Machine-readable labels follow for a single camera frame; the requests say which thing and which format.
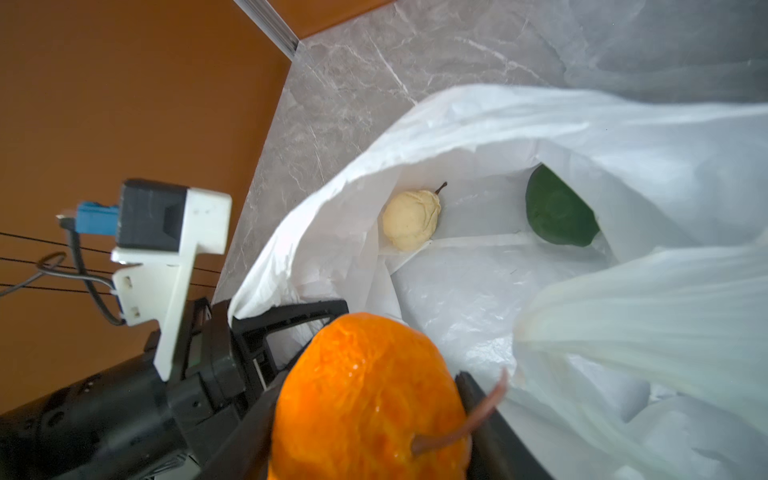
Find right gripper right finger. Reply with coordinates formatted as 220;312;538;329
454;370;556;480

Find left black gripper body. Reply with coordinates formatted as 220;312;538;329
1;298;348;479

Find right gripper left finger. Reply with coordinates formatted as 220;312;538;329
191;369;289;479

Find orange fruit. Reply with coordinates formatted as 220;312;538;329
267;313;508;479

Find white plastic bag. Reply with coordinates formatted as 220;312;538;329
229;84;767;479

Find pale round fruit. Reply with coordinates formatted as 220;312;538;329
382;183;447;252

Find green avocado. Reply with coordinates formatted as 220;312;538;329
525;164;600;247

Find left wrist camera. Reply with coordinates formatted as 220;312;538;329
59;179;233;381

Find left aluminium corner post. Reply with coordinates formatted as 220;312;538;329
235;0;300;62

